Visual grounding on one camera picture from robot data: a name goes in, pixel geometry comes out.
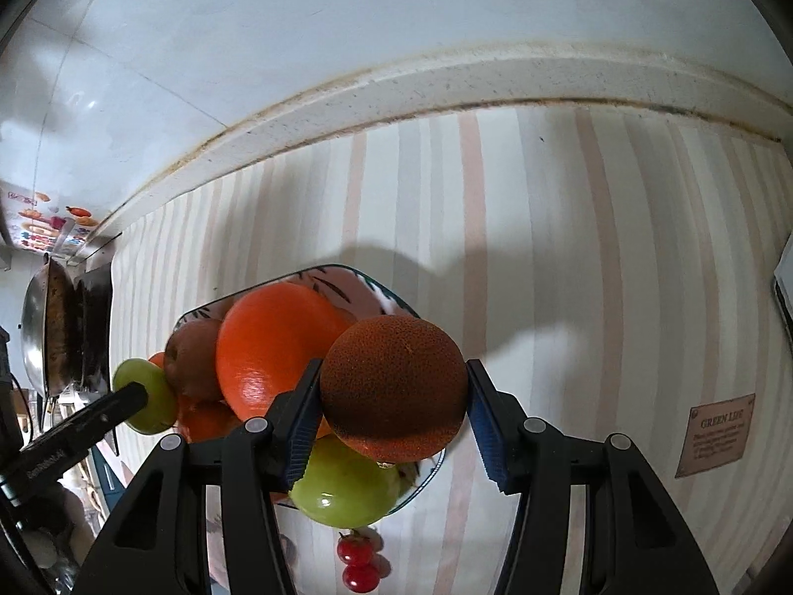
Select green apple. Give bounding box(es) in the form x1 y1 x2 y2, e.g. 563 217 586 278
289 435 400 529
112 357 180 437

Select large orange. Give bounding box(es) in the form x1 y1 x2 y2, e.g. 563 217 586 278
215 282 355 422

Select mandarin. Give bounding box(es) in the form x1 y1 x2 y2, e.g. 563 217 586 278
175 396 242 443
149 352 164 368

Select small dark orange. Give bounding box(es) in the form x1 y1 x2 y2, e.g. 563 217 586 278
320 316 468 465

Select red cherry tomato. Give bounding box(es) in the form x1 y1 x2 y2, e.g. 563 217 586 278
343 564 380 594
336 532 375 567

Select steel wok with lid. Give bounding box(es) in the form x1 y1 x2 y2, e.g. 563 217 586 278
20 255 82 398

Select floral oval ceramic plate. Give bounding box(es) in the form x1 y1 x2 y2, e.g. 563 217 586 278
170 263 448 517

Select striped cat print table mat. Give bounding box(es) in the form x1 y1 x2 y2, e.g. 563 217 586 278
110 106 792 593

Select colourful wall stickers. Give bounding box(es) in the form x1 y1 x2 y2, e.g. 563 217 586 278
1 181 100 256

